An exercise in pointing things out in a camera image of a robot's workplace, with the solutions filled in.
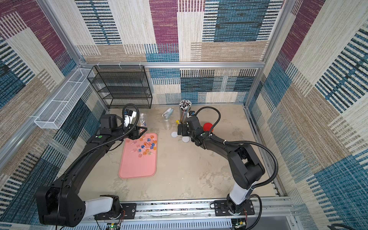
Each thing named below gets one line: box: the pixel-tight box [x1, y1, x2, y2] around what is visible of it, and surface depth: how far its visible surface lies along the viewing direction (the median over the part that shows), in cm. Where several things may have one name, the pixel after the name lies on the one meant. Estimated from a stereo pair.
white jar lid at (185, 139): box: [182, 136, 191, 143], surface depth 101 cm
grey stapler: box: [161, 107, 174, 122], surface depth 114 cm
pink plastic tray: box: [118, 132, 159, 179], surface depth 94 cm
